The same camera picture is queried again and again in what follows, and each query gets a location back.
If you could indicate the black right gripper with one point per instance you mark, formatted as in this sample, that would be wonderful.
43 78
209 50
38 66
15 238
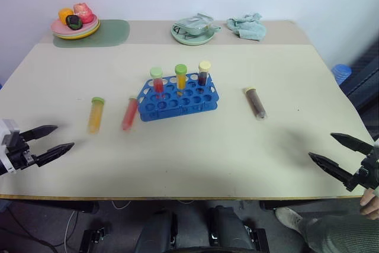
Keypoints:
370 173

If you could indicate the white shoe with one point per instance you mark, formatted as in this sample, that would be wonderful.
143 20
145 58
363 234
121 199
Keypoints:
288 219

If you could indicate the black base block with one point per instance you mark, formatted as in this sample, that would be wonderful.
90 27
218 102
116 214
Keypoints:
94 238
257 239

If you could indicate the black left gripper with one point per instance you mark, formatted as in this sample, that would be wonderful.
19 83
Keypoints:
20 153

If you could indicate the black table frame bar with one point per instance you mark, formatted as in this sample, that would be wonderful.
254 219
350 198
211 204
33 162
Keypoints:
296 204

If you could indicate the pale green plate with marks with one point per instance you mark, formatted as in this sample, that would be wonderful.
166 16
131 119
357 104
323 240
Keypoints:
192 39

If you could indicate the orange toy food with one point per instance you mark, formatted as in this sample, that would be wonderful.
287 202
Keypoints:
65 14

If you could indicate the black toy food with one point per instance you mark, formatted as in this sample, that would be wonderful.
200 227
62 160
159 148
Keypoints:
73 22

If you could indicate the light green plate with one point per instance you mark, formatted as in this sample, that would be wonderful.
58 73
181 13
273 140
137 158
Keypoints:
95 28

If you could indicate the teal cloth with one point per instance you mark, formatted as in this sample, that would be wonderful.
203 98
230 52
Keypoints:
248 28

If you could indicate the dark rounded shape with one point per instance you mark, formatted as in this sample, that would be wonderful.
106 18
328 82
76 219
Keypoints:
158 232
229 229

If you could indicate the orange tube green cap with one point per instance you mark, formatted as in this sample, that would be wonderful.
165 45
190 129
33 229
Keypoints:
181 79
95 116

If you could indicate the green placemat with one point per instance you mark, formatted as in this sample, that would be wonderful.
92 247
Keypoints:
112 33

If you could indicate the yellow plate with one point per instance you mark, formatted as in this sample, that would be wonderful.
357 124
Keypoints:
89 35

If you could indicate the brown tube yellow cap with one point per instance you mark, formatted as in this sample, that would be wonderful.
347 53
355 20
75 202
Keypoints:
255 103

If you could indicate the person's grey-green trouser leg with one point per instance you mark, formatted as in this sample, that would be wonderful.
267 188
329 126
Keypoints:
340 235

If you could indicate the pink toy food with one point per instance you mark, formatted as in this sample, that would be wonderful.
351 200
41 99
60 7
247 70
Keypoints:
83 13

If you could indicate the person's bare hand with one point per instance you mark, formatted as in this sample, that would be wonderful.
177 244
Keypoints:
371 205

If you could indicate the blue test tube rack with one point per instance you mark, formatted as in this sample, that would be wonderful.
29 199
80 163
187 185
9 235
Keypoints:
180 108

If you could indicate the pink plate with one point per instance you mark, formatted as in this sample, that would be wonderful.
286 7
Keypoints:
60 26

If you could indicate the dark tube yellow cap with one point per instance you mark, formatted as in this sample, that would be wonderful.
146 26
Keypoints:
204 76

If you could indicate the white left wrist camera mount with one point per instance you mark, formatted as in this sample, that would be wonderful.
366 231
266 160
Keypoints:
7 128

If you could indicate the blue water bottle cap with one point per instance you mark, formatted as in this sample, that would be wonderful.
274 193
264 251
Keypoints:
342 72

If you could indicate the red tube pale green cap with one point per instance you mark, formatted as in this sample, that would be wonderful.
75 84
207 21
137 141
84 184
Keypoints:
157 84

